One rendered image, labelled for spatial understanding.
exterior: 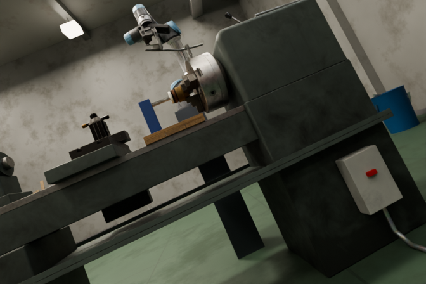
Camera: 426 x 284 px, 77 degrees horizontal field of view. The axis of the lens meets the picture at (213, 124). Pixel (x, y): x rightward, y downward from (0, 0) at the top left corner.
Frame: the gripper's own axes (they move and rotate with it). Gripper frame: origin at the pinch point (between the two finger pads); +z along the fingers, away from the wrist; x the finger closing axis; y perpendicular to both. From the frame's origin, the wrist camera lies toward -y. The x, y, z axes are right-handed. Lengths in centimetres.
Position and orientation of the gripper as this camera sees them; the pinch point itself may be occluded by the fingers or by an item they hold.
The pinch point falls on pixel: (162, 47)
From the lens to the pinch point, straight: 148.6
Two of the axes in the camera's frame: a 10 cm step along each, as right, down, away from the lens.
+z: 4.2, 7.9, -4.5
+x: -0.4, -4.8, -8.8
